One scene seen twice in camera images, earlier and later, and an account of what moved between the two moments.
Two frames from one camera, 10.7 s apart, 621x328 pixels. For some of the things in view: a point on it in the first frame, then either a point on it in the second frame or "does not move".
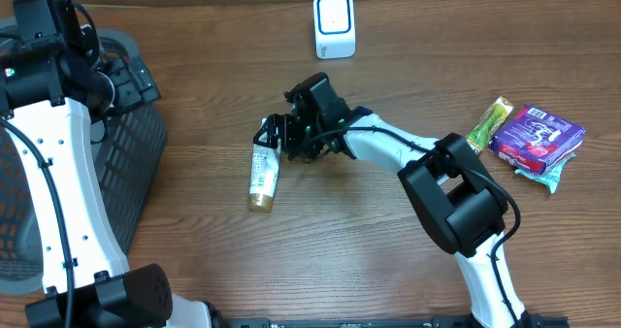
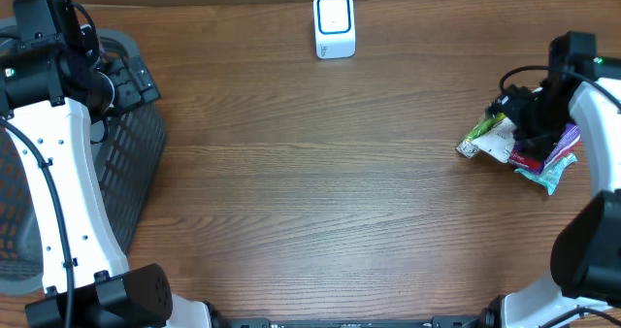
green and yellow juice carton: x=488 y=124 does not move
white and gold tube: x=264 y=168 → x=497 y=141
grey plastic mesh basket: x=127 y=147 does not move
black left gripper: x=135 y=93 does not move
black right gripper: x=292 y=143 → x=511 y=104
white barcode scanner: x=335 y=25 does not move
